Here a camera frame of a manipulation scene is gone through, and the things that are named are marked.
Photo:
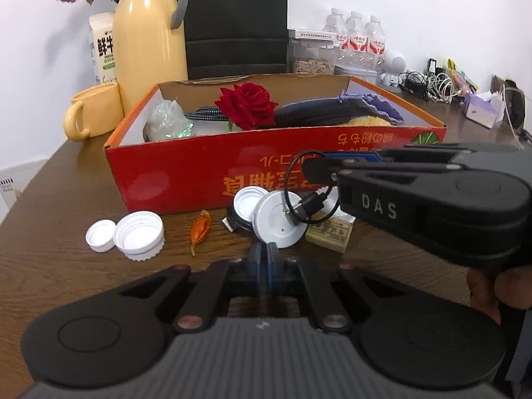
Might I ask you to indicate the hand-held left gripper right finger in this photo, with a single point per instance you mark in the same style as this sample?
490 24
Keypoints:
272 266

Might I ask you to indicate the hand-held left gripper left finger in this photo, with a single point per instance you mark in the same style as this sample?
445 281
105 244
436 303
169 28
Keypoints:
258 266

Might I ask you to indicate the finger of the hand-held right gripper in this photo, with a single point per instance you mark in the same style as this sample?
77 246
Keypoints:
320 169
353 156

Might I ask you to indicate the dark blue cloth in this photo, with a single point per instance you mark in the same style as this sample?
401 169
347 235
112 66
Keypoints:
320 112

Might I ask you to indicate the large white ribbed cap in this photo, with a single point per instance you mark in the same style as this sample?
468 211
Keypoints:
139 237

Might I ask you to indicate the red cardboard box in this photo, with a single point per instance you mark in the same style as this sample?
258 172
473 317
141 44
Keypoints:
174 174

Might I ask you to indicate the clear plastic bag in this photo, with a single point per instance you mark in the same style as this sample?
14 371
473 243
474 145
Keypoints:
166 122

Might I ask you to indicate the person's right hand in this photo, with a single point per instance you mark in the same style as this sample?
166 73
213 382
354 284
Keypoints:
511 286

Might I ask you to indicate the yellow white plush toy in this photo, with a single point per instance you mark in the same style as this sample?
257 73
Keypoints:
370 120

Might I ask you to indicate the white round charger disc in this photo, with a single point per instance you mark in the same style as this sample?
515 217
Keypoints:
272 224

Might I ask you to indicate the purple knitted cloth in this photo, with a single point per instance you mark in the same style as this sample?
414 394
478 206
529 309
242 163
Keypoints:
382 106

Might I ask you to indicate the beige small box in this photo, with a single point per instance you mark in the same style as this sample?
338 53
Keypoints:
328 232

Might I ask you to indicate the dried orange petal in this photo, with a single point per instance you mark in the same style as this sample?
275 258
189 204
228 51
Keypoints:
200 228

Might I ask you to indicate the red rose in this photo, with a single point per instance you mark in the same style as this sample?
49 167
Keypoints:
247 106

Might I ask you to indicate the clear seed container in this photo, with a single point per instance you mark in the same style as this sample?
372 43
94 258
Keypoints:
311 64

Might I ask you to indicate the white robot toy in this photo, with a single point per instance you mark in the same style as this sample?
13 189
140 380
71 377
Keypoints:
395 60

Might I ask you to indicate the purple tissue box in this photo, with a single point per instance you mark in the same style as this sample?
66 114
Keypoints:
482 110

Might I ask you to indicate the colourful stationery bundle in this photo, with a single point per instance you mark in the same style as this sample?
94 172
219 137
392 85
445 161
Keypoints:
461 77

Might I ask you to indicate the small white bottle cap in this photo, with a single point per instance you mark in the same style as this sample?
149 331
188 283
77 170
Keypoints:
101 235

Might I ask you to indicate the black paper bag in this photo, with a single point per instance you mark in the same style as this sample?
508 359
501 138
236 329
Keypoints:
237 20

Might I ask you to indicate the yellow thermos jug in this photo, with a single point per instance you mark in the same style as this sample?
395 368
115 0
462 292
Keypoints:
149 50

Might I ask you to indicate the yellow mug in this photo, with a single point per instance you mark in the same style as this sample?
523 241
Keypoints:
99 112

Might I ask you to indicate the white milk carton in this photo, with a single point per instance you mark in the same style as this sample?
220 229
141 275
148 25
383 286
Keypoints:
104 50

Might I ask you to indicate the white wall panel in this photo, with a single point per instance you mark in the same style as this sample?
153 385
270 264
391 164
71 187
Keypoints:
10 191

